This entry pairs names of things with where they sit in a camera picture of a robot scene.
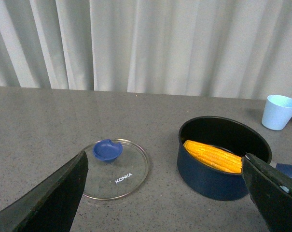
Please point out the white pleated curtain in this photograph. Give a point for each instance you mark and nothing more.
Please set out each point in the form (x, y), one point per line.
(217, 48)

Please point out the glass lid with blue knob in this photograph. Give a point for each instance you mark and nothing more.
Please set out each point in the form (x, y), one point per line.
(116, 168)

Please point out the blue saucepan with handle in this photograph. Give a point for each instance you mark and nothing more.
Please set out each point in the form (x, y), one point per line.
(228, 135)

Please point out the light blue plastic cup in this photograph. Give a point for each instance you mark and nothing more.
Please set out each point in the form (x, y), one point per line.
(277, 112)

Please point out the yellow corn cob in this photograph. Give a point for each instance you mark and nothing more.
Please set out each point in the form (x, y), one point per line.
(214, 157)

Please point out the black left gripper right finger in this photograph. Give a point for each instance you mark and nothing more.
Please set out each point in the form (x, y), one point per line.
(271, 192)

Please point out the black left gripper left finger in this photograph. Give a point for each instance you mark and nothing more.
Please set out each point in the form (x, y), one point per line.
(52, 205)

